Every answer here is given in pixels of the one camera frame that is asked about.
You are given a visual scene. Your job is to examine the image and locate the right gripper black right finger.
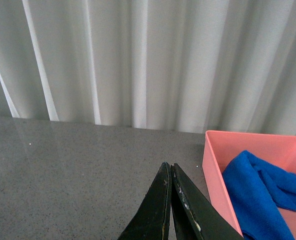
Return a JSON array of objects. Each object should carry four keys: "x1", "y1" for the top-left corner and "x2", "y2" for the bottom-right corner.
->
[{"x1": 171, "y1": 163, "x2": 243, "y2": 240}]

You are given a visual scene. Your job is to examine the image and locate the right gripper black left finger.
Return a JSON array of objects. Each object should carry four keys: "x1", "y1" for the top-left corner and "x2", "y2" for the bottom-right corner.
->
[{"x1": 118, "y1": 162, "x2": 172, "y2": 240}]

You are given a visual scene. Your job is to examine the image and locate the blue microfiber cloth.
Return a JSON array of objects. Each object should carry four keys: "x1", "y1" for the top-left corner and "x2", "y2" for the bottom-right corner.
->
[{"x1": 222, "y1": 150, "x2": 296, "y2": 240}]

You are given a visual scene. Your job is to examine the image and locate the pink plastic bin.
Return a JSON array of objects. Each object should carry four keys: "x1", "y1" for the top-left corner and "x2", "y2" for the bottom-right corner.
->
[{"x1": 202, "y1": 130, "x2": 296, "y2": 233}]

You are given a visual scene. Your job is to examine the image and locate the white pleated curtain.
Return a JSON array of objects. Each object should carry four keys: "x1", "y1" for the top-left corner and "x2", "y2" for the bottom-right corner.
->
[{"x1": 0, "y1": 0, "x2": 296, "y2": 135}]

